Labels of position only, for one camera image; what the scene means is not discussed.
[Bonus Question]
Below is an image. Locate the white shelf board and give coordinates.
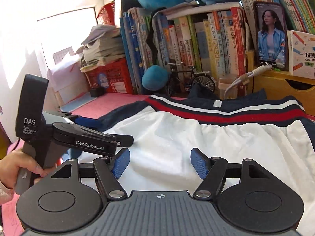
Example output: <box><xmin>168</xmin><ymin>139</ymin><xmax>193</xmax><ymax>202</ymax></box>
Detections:
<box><xmin>151</xmin><ymin>1</ymin><xmax>244</xmax><ymax>23</ymax></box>

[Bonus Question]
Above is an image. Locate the black model bicycle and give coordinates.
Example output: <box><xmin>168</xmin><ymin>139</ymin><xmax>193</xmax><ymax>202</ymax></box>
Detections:
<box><xmin>166</xmin><ymin>63</ymin><xmax>217</xmax><ymax>98</ymax></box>

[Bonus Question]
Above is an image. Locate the row of green spine books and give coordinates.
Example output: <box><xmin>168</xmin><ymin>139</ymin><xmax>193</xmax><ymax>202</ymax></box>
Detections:
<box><xmin>237</xmin><ymin>0</ymin><xmax>315</xmax><ymax>34</ymax></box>

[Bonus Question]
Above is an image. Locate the light blue booklet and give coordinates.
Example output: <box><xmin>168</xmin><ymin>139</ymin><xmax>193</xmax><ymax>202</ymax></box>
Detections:
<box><xmin>60</xmin><ymin>92</ymin><xmax>93</xmax><ymax>112</ymax></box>

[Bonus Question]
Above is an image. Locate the white charging cable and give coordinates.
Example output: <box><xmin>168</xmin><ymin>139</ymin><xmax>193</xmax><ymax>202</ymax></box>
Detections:
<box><xmin>224</xmin><ymin>65</ymin><xmax>272</xmax><ymax>100</ymax></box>

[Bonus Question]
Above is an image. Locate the row of thin blue books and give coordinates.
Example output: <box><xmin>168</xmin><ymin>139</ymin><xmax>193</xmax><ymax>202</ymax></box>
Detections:
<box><xmin>119</xmin><ymin>7</ymin><xmax>154</xmax><ymax>95</ymax></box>

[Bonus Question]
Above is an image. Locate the black strap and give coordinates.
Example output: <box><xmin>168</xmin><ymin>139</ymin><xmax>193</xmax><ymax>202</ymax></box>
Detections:
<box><xmin>145</xmin><ymin>11</ymin><xmax>163</xmax><ymax>65</ymax></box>

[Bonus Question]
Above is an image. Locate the person's left hand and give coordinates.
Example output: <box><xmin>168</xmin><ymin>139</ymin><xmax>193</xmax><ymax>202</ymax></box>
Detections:
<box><xmin>0</xmin><ymin>149</ymin><xmax>49</xmax><ymax>188</ymax></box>

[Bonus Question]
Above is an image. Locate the row of thick storybooks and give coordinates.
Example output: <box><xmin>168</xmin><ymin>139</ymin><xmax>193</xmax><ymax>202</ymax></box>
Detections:
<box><xmin>153</xmin><ymin>7</ymin><xmax>248</xmax><ymax>94</ymax></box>

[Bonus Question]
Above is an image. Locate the red plastic crate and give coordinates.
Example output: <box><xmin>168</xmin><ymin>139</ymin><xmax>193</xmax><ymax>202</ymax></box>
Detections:
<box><xmin>85</xmin><ymin>58</ymin><xmax>134</xmax><ymax>95</ymax></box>

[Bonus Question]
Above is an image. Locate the white and navy jacket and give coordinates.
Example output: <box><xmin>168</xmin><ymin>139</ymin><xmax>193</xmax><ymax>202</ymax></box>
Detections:
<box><xmin>60</xmin><ymin>84</ymin><xmax>315</xmax><ymax>236</ymax></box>

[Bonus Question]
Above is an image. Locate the wooden drawer organizer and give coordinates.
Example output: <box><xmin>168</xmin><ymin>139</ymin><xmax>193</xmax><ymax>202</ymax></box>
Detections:
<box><xmin>247</xmin><ymin>50</ymin><xmax>315</xmax><ymax>115</ymax></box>

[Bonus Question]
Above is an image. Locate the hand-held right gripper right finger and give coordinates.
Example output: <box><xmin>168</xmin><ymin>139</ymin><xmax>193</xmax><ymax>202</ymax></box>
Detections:
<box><xmin>190</xmin><ymin>147</ymin><xmax>271</xmax><ymax>199</ymax></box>

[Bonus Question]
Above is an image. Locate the red mesh basket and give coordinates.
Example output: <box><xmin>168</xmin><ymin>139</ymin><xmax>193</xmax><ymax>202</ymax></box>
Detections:
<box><xmin>97</xmin><ymin>2</ymin><xmax>116</xmax><ymax>26</ymax></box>

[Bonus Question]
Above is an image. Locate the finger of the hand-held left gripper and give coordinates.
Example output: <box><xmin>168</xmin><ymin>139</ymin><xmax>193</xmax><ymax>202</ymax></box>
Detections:
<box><xmin>84</xmin><ymin>128</ymin><xmax>134</xmax><ymax>148</ymax></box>
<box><xmin>57</xmin><ymin>112</ymin><xmax>102</xmax><ymax>129</ymax></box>

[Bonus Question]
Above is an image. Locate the stack of paper booklets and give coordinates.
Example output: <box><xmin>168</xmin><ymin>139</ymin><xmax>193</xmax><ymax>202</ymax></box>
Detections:
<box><xmin>80</xmin><ymin>25</ymin><xmax>126</xmax><ymax>72</ymax></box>

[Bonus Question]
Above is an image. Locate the black cable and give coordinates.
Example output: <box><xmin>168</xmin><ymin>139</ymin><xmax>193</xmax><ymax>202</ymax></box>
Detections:
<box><xmin>11</xmin><ymin>138</ymin><xmax>23</xmax><ymax>153</ymax></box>

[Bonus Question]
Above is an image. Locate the blue plush ball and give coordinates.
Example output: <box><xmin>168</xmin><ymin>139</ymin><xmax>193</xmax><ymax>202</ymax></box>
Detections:
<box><xmin>141</xmin><ymin>65</ymin><xmax>170</xmax><ymax>92</ymax></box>

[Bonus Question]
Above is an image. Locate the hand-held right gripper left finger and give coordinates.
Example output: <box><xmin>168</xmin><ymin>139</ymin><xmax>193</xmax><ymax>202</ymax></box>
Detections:
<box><xmin>50</xmin><ymin>147</ymin><xmax>131</xmax><ymax>199</ymax></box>

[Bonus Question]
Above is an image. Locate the white label printer box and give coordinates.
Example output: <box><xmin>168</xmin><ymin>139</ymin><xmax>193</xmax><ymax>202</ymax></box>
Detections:
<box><xmin>287</xmin><ymin>29</ymin><xmax>315</xmax><ymax>79</ymax></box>

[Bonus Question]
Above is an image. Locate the translucent white cup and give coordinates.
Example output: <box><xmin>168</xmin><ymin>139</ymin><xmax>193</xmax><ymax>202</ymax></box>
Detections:
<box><xmin>219</xmin><ymin>77</ymin><xmax>246</xmax><ymax>100</ymax></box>

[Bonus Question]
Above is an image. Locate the black smartphone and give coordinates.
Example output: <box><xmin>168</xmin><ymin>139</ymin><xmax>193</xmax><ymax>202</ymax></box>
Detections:
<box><xmin>253</xmin><ymin>1</ymin><xmax>289</xmax><ymax>72</ymax></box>

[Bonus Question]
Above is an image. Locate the pink rabbit print mat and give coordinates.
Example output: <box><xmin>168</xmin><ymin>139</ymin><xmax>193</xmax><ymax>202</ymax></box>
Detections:
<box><xmin>0</xmin><ymin>93</ymin><xmax>315</xmax><ymax>236</ymax></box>

